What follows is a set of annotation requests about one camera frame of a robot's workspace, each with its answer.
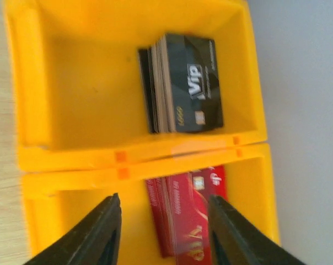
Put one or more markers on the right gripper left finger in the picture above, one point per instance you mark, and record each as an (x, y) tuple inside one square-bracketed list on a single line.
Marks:
[(94, 240)]

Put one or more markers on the red card stack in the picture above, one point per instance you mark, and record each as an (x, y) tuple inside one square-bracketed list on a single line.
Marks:
[(179, 205)]

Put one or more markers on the yellow bin with black cards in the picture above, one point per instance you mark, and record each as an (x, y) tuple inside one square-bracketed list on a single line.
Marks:
[(78, 89)]

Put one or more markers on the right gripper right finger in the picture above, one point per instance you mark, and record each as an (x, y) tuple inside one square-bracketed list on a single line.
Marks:
[(234, 240)]

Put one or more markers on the yellow bin with red cards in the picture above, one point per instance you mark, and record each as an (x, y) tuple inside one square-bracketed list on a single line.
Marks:
[(56, 201)]

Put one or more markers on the black card stack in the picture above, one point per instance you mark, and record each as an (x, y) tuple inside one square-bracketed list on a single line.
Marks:
[(181, 85)]

